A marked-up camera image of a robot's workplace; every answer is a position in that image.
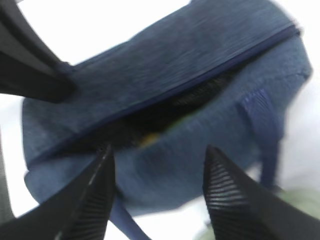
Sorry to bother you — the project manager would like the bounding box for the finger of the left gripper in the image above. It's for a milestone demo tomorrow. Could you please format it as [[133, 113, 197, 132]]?
[[0, 0, 76, 103]]

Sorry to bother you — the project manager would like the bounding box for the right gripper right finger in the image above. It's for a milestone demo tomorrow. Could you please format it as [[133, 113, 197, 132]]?
[[203, 145, 320, 240]]

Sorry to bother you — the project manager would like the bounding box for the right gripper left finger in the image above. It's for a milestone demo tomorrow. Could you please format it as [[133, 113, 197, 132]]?
[[0, 145, 115, 240]]

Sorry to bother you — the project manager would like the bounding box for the green lidded glass container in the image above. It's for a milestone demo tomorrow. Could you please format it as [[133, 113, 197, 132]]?
[[199, 189, 320, 240]]

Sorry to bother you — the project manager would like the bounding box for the dark navy fabric lunch bag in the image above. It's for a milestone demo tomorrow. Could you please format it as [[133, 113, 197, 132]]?
[[22, 0, 311, 240]]

